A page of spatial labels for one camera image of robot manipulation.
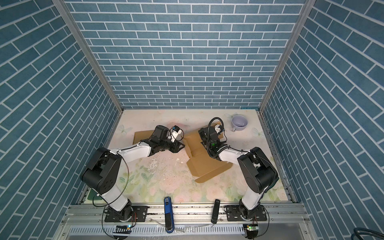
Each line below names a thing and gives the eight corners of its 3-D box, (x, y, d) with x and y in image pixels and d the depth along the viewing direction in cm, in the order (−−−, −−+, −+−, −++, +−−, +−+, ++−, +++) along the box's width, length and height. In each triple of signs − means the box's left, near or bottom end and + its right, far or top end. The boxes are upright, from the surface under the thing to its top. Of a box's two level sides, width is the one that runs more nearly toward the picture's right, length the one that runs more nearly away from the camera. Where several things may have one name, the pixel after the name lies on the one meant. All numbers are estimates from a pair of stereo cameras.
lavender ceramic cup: (231, 133, 108) (233, 128, 103) (229, 118, 117) (230, 112, 112) (247, 134, 108) (249, 128, 103) (243, 118, 118) (245, 112, 112)
